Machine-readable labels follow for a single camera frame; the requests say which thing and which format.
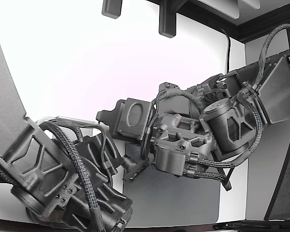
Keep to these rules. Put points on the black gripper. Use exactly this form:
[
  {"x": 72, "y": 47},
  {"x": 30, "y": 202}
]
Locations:
[{"x": 133, "y": 120}]

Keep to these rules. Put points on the black printed robot arm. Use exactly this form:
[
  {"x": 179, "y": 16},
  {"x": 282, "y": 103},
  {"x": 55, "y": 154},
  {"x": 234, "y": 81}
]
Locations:
[{"x": 227, "y": 130}]

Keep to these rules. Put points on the grey flat mat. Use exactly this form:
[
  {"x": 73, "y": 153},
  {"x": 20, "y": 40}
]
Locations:
[{"x": 171, "y": 200}]

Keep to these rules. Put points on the dark speckled panel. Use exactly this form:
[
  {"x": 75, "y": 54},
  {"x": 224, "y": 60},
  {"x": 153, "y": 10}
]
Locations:
[{"x": 287, "y": 181}]

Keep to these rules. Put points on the small dark printed bracket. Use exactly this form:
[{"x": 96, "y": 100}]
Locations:
[{"x": 111, "y": 8}]

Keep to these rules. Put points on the tall dark printed bracket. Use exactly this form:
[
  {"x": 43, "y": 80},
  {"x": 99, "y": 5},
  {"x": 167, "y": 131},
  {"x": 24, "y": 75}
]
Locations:
[{"x": 166, "y": 21}]

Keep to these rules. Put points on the black frame rail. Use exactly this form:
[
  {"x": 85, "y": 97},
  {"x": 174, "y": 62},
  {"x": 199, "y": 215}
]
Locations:
[{"x": 241, "y": 31}]

